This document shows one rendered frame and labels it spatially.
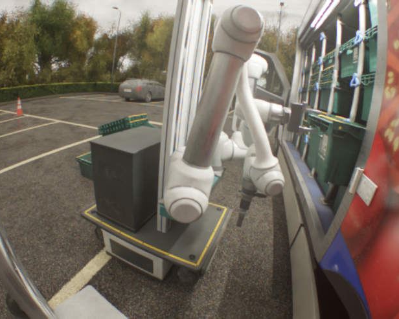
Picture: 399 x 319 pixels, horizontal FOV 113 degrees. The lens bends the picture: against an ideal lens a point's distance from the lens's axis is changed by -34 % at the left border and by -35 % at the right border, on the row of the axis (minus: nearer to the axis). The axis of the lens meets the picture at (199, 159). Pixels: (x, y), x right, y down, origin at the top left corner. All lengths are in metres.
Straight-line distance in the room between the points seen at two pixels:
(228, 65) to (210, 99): 0.12
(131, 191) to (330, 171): 0.96
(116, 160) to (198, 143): 0.59
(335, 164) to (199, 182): 0.54
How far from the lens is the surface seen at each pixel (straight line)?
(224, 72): 0.62
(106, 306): 1.35
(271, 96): 4.20
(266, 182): 0.72
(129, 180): 1.09
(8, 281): 0.36
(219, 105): 0.62
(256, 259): 1.70
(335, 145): 0.83
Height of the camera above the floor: 1.18
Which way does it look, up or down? 20 degrees down
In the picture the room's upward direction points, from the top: 8 degrees clockwise
